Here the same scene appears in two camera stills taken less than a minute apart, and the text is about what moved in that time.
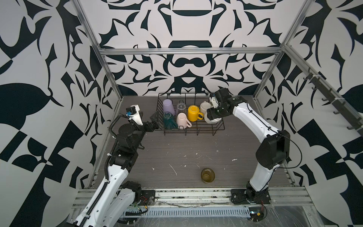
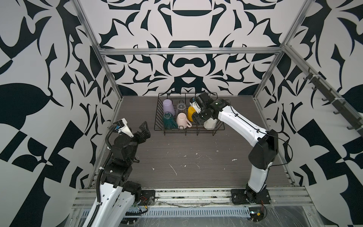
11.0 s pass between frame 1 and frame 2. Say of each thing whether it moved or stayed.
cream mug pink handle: stayed
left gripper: moved
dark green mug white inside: stayed
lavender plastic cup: stayed
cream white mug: moved
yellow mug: stayed
